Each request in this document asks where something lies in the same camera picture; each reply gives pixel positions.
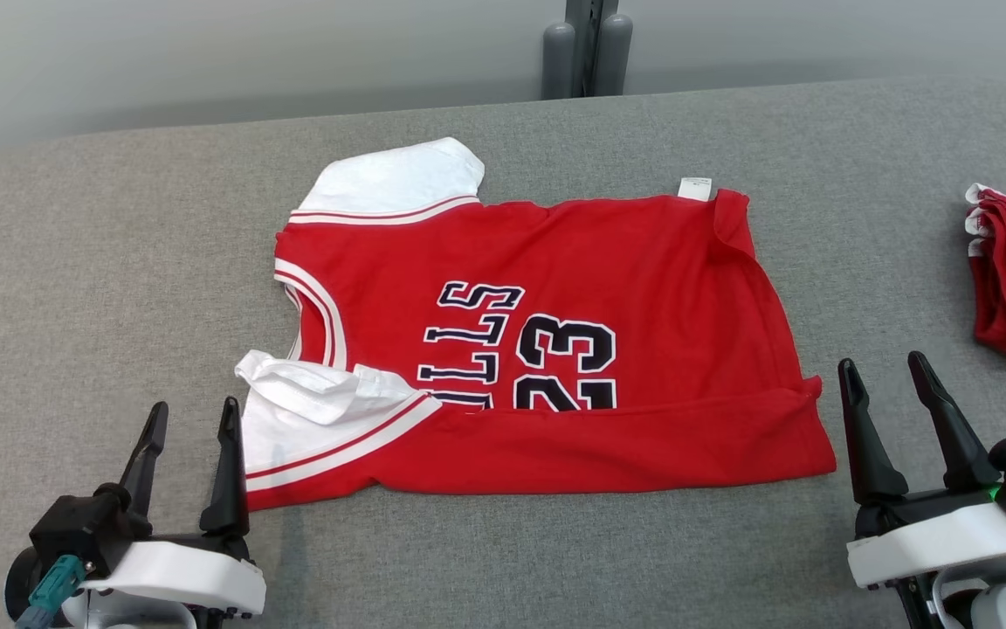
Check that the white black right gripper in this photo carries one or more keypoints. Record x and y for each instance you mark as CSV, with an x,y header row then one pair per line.
x,y
940,537

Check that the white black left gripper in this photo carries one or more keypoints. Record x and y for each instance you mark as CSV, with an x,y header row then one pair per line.
x,y
189,577

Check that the red white basketball jersey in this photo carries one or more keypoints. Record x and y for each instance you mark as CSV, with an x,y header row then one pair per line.
x,y
643,262

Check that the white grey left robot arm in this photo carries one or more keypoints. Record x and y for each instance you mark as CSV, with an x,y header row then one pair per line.
x,y
127,618

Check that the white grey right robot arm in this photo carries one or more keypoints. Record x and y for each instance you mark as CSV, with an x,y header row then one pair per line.
x,y
1005,611

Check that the grey cylindrical partition foot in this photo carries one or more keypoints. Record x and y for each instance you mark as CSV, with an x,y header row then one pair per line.
x,y
615,52
558,61

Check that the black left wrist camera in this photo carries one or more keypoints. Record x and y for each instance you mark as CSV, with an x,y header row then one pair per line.
x,y
75,528

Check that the grey metal partition post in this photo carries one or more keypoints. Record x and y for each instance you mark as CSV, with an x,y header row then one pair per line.
x,y
575,44

